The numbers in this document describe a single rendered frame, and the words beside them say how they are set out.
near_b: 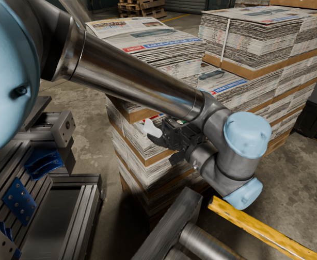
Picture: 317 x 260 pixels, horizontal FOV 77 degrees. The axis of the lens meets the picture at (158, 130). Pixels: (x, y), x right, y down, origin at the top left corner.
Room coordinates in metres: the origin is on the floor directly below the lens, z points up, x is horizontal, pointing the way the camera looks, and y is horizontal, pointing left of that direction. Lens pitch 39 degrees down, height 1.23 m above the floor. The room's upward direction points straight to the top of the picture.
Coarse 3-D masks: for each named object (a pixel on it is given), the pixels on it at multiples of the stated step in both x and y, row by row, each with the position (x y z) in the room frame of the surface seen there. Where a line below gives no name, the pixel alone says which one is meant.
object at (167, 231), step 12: (192, 192) 0.29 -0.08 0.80; (180, 204) 0.25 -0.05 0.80; (192, 204) 0.25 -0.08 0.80; (168, 216) 0.23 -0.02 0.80; (180, 216) 0.23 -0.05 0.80; (192, 216) 0.24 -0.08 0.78; (156, 228) 0.20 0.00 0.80; (168, 228) 0.20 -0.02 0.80; (180, 228) 0.20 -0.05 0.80; (156, 240) 0.17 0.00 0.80; (168, 240) 0.17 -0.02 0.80; (144, 252) 0.15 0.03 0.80; (156, 252) 0.15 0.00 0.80
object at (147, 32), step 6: (144, 30) 0.79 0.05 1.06; (150, 30) 0.79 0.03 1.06; (156, 30) 0.79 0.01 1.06; (162, 30) 0.79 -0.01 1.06; (168, 30) 0.79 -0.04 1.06; (102, 36) 0.70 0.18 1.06; (114, 36) 0.71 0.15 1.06; (120, 36) 0.71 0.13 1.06; (126, 36) 0.71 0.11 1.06; (132, 36) 0.71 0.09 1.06
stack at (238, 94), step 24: (216, 72) 0.96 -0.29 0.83; (288, 72) 1.06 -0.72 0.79; (216, 96) 0.73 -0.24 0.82; (240, 96) 0.84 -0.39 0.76; (264, 96) 0.96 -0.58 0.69; (288, 96) 1.13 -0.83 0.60; (120, 120) 0.71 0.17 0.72; (144, 120) 0.56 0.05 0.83; (120, 144) 0.76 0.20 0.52; (144, 144) 0.53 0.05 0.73; (120, 168) 0.82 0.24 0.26; (144, 168) 0.54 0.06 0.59; (168, 168) 0.60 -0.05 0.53; (192, 168) 0.70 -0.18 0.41; (168, 192) 0.61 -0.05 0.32; (144, 216) 0.58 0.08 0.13
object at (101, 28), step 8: (88, 24) 0.79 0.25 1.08; (96, 24) 0.80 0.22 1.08; (104, 24) 0.80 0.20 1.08; (112, 24) 0.81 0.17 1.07; (120, 24) 0.82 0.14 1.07; (128, 24) 0.83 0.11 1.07; (136, 24) 0.84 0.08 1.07; (144, 24) 0.85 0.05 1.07; (152, 24) 0.86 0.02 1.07; (160, 24) 0.87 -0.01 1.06; (88, 32) 0.81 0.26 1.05; (96, 32) 0.73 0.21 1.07; (104, 32) 0.73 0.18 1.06; (112, 32) 0.74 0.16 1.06; (128, 32) 0.76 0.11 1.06
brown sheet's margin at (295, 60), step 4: (308, 52) 1.12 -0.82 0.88; (312, 52) 1.15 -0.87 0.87; (296, 56) 1.05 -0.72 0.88; (300, 56) 1.08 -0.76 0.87; (304, 56) 1.10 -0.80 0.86; (308, 56) 1.13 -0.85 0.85; (312, 56) 1.16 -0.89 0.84; (288, 60) 1.02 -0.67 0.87; (292, 60) 1.04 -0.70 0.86; (296, 60) 1.07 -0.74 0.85; (300, 60) 1.09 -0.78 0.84; (288, 64) 1.03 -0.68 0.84
